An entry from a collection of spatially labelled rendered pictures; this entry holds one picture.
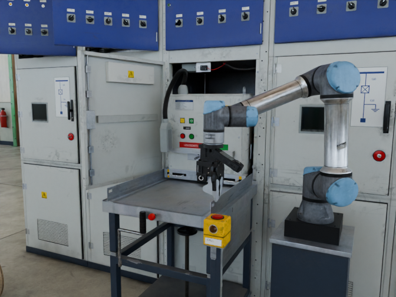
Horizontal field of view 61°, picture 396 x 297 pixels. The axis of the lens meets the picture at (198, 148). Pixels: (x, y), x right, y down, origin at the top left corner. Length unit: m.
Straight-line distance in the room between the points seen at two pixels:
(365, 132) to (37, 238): 2.66
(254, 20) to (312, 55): 0.38
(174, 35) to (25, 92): 1.41
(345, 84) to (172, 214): 0.89
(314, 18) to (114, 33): 1.18
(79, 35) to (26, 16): 0.66
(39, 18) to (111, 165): 1.28
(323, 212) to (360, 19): 1.02
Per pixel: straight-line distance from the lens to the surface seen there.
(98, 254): 2.87
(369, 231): 2.09
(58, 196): 2.99
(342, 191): 1.36
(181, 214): 1.55
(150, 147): 2.25
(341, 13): 2.03
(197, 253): 2.40
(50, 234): 3.18
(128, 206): 1.70
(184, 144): 2.10
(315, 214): 1.51
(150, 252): 2.57
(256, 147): 2.08
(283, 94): 1.39
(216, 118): 1.17
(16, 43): 2.84
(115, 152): 2.07
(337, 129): 1.35
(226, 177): 2.02
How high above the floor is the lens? 1.32
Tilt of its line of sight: 8 degrees down
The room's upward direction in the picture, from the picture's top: straight up
